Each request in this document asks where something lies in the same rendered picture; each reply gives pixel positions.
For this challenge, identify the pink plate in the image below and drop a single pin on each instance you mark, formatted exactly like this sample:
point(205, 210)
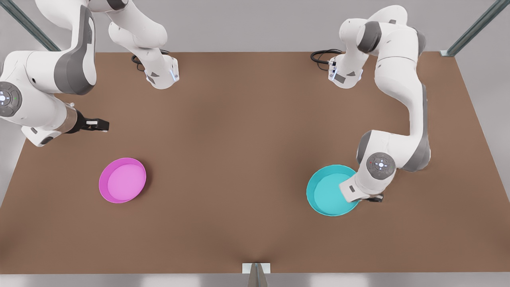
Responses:
point(122, 180)

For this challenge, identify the silver frame post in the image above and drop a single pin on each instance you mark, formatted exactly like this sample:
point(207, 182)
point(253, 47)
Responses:
point(474, 28)
point(256, 275)
point(28, 24)

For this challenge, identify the blue plate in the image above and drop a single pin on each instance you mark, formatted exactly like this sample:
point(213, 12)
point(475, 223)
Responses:
point(327, 197)

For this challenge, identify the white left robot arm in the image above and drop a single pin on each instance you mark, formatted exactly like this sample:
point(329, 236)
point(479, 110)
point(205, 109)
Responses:
point(398, 56)

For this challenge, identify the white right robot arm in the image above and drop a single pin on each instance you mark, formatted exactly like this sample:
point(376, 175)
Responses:
point(36, 67)

